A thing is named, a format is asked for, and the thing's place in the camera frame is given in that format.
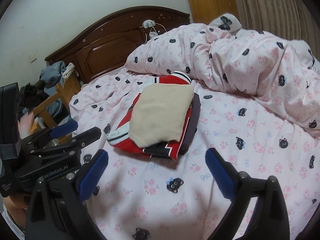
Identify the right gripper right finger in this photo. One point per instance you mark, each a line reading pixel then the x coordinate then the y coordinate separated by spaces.
pixel 224 174

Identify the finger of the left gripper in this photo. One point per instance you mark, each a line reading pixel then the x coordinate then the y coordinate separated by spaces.
pixel 62 130
pixel 87 137

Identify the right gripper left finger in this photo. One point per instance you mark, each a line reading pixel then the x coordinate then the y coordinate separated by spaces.
pixel 90 173

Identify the beige knit garment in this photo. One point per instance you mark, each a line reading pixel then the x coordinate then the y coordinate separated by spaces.
pixel 159 114

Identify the blue grey clothes pile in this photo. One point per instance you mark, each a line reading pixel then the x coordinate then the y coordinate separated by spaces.
pixel 30 96

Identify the left hand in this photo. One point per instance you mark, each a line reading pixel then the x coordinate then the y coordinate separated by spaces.
pixel 19 200

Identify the red black white jersey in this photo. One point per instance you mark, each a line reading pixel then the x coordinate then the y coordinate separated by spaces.
pixel 119 138

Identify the pink cat print bedsheet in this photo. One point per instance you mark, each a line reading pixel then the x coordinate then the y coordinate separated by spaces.
pixel 180 199

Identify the dark purple folded garment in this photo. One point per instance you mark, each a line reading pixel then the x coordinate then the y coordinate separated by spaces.
pixel 192 125

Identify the dark wooden headboard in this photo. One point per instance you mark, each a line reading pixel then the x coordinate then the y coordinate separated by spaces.
pixel 105 45

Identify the pink cat print duvet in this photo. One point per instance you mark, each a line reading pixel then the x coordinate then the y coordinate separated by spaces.
pixel 282 75

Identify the white charger on headboard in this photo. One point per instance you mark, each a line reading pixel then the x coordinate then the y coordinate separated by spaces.
pixel 153 29

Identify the cat print pillow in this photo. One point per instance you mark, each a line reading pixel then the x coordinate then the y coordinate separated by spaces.
pixel 227 22

